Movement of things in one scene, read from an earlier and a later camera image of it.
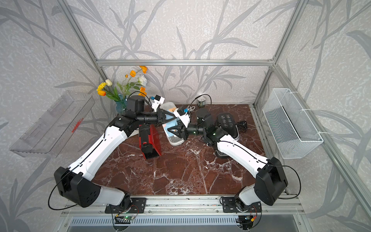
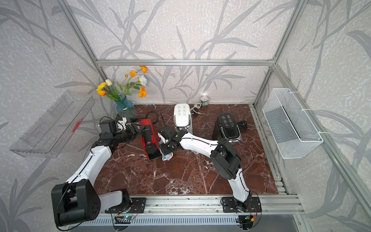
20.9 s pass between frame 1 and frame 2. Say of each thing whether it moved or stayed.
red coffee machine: stayed
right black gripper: moved
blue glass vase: stayed
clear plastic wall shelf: stayed
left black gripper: moved
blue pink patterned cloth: moved
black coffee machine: stayed
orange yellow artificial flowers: stayed
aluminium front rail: stayed
